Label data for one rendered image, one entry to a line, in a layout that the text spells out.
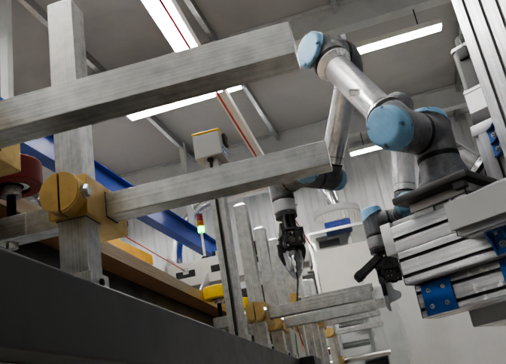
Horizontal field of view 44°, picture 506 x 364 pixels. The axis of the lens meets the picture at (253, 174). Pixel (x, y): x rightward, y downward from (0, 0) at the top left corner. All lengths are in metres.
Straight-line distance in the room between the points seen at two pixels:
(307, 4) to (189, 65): 7.22
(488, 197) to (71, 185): 1.04
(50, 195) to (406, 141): 1.13
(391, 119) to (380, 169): 9.79
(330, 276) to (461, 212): 3.02
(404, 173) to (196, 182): 1.47
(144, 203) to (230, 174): 0.11
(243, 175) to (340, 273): 3.79
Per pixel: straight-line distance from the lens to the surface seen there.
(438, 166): 1.75
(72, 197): 0.73
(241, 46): 0.52
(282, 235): 1.97
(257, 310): 1.66
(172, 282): 1.54
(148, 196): 0.77
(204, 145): 1.54
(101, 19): 7.47
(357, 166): 11.56
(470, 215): 1.54
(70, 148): 0.79
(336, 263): 4.53
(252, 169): 0.74
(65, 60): 0.85
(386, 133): 1.68
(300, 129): 10.63
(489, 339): 10.86
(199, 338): 1.00
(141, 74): 0.53
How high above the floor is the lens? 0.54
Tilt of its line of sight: 22 degrees up
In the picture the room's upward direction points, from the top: 10 degrees counter-clockwise
